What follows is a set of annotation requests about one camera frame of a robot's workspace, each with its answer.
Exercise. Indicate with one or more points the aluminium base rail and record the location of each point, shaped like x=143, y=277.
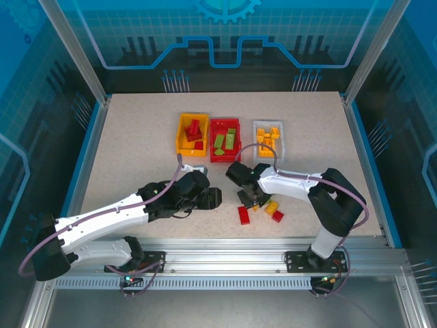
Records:
x=222, y=253

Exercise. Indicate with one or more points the grey plastic bin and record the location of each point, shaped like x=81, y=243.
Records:
x=282, y=143

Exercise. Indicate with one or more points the blue graphic side panel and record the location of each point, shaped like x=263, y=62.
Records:
x=409, y=102
x=27, y=102

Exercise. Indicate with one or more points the yellow plastic bin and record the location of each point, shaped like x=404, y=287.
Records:
x=181, y=147

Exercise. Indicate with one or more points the yellow curved lego brick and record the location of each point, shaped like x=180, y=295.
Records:
x=274, y=133

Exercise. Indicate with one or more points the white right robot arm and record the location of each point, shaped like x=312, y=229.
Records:
x=290, y=184

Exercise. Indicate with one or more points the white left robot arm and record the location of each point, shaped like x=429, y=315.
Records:
x=102, y=218

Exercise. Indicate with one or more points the blue graphic back panel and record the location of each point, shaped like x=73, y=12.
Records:
x=222, y=34

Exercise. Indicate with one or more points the blue table edge strip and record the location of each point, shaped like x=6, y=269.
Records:
x=84, y=153
x=374, y=171

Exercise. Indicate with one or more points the aluminium frame post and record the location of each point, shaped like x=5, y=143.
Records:
x=80, y=51
x=371, y=51

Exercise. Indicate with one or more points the small LED circuit board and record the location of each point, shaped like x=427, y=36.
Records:
x=324, y=279
x=129, y=279

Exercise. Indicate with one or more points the yellow square lego brick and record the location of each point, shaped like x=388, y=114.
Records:
x=262, y=153

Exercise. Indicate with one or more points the red plastic bin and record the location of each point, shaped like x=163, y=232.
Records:
x=232, y=157

